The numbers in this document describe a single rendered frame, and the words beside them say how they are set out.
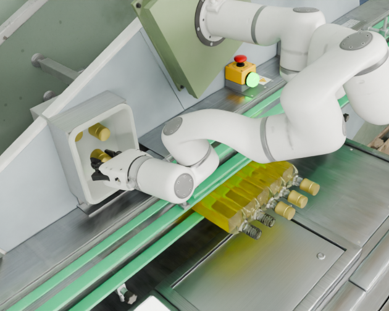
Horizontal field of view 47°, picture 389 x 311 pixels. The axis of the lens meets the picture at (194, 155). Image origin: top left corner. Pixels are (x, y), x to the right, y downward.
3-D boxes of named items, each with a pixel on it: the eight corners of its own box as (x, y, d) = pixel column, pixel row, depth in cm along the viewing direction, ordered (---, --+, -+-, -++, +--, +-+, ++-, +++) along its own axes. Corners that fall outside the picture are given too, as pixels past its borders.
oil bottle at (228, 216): (179, 202, 129) (237, 239, 116) (178, 188, 125) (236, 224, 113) (193, 192, 132) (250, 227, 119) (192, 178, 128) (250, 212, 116)
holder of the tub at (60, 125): (75, 207, 118) (92, 221, 114) (46, 120, 101) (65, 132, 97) (126, 174, 127) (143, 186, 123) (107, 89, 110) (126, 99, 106)
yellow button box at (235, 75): (224, 85, 144) (242, 92, 139) (223, 64, 139) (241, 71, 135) (238, 77, 148) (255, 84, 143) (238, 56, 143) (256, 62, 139)
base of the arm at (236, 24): (188, 1, 109) (238, 10, 100) (218, -30, 113) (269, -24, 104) (208, 50, 121) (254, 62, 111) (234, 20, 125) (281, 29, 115)
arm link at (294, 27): (276, -2, 109) (336, 7, 99) (272, 51, 116) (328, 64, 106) (252, 4, 103) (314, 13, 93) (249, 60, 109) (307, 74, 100)
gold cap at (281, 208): (274, 215, 121) (287, 223, 119) (274, 205, 119) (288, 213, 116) (281, 208, 123) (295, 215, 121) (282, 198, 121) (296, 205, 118)
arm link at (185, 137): (284, 136, 87) (193, 153, 98) (259, 88, 79) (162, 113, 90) (280, 170, 82) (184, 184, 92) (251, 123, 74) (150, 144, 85)
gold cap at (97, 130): (86, 125, 108) (97, 131, 105) (98, 119, 109) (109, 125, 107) (89, 137, 110) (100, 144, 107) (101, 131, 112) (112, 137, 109)
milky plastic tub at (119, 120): (70, 193, 114) (90, 209, 109) (46, 120, 101) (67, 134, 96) (124, 160, 124) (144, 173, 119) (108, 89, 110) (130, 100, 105)
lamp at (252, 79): (244, 87, 139) (252, 91, 138) (244, 74, 137) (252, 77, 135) (254, 82, 142) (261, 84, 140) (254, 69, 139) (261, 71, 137)
